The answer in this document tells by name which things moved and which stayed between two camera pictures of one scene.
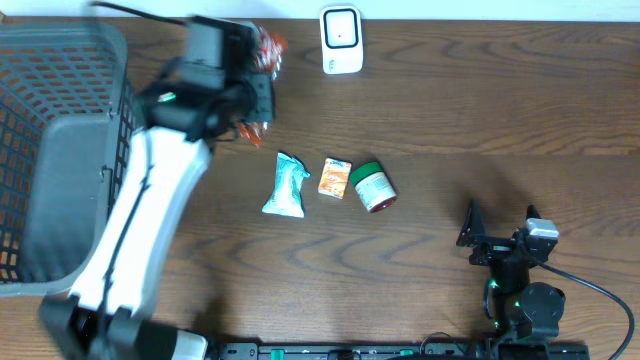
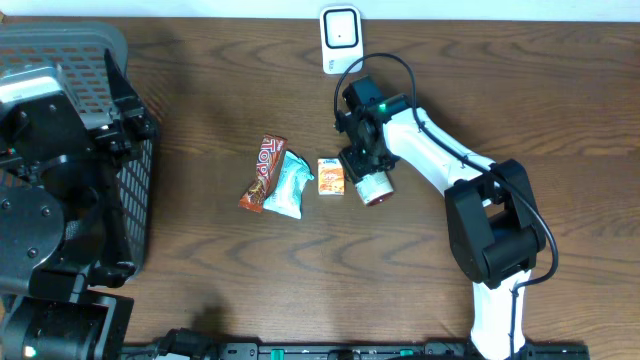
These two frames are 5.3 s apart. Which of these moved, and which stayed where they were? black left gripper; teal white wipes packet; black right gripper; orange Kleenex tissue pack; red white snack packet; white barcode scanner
Moved: red white snack packet; black left gripper; black right gripper
Stayed: white barcode scanner; teal white wipes packet; orange Kleenex tissue pack
